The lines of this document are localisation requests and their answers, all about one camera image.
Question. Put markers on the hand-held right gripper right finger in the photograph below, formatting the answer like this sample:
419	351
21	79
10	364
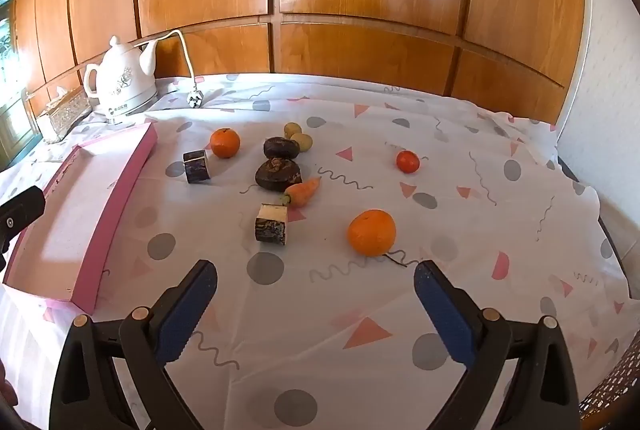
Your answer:
445	310

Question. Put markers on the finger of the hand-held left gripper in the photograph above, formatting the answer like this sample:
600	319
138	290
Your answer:
22	210

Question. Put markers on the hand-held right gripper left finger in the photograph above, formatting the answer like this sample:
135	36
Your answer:
187	310

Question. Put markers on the pink shallow tray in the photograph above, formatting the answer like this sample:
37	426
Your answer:
65	220

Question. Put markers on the large orange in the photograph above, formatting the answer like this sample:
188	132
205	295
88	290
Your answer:
371	232

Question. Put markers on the dark cube block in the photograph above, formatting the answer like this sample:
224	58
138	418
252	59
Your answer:
197	172

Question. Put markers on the small red tomato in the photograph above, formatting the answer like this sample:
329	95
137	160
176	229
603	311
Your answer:
407	161

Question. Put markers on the dark brown water chestnut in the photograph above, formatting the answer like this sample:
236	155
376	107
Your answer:
278	174
281	148

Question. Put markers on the orange carrot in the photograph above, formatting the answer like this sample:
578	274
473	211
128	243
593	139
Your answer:
304	191

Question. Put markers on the small orange mandarin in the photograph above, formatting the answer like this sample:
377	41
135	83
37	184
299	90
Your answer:
225	143

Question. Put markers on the small dark twig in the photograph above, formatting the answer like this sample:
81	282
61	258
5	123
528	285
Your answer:
397	261

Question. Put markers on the clear patterned tissue box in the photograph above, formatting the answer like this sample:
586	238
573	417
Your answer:
62	115

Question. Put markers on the white patterned tablecloth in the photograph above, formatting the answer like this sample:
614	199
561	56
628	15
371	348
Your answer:
320	360

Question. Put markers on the glass window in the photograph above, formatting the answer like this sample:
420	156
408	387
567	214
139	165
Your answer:
10	75

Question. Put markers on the white ceramic electric kettle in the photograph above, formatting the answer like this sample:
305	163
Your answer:
122	80

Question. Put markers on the wicker chair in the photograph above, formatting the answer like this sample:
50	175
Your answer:
615	390

